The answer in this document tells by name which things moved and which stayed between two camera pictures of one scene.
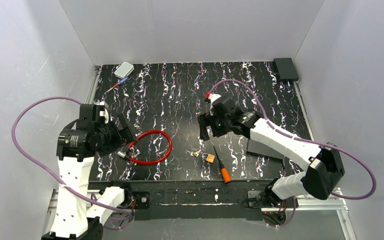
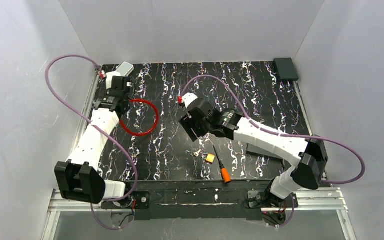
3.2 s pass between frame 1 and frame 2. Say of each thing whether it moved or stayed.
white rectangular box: stayed
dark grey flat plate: stayed
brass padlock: stayed
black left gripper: moved
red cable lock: moved
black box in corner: stayed
